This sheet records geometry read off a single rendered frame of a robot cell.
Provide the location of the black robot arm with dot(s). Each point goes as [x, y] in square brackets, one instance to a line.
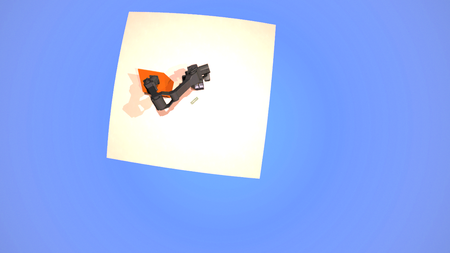
[193, 77]

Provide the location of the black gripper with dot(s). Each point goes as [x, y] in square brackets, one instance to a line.
[206, 77]

